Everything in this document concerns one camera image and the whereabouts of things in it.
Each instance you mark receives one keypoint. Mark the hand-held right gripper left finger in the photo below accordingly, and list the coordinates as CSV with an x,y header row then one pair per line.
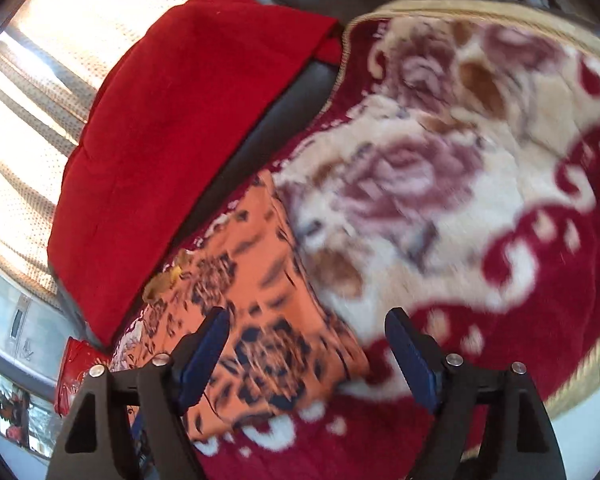
x,y
205,355

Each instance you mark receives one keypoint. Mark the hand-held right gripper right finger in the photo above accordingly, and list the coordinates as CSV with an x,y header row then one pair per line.
x,y
412,360

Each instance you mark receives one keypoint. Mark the orange floral blouse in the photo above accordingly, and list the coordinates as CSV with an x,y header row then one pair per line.
x,y
260,320

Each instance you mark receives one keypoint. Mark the red gift bag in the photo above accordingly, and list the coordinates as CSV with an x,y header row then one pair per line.
x,y
75,375

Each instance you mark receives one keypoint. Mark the floral plush blanket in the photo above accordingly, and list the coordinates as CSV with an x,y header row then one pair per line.
x,y
430,185

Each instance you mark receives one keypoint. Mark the white refrigerator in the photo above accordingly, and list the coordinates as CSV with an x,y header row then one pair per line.
x,y
30,320

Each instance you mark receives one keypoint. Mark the red quilt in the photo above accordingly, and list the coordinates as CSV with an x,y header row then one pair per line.
x,y
180,135

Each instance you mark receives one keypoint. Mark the dotted cream curtain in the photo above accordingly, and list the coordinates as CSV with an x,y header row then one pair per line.
x,y
55,85

